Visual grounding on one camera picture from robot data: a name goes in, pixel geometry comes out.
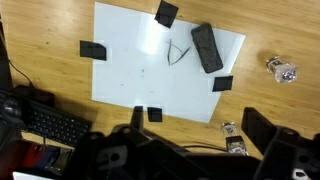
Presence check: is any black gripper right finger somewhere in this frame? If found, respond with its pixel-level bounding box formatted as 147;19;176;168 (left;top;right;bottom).
241;107;320;180

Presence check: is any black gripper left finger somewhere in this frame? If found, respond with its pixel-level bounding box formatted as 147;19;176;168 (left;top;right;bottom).
69;105;161;180

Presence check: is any black felt eraser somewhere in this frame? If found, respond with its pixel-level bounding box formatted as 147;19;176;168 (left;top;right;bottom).
190;22;224;75

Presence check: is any small white whiteboard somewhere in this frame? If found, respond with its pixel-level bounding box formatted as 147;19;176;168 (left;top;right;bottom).
91;1;247;124

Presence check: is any black square weight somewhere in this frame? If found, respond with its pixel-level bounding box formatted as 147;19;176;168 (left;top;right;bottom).
154;0;180;29
212;75;234;93
146;106;163;123

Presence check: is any small shiny metal object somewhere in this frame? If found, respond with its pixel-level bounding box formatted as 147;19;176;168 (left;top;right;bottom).
265;55;298;84

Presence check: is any small black block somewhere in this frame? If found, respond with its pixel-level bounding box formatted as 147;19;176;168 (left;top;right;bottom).
79;40;108;62

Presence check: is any black computer keyboard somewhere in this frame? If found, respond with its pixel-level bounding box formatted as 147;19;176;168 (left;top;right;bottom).
0;89;93;149

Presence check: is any red box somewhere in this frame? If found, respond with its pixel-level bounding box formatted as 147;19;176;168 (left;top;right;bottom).
0;139;46;176

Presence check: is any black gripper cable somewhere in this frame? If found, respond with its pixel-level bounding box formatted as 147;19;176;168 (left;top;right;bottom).
181;143;231;153

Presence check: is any thin black cable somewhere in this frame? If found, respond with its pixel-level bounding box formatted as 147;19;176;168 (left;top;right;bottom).
8;59;35;88

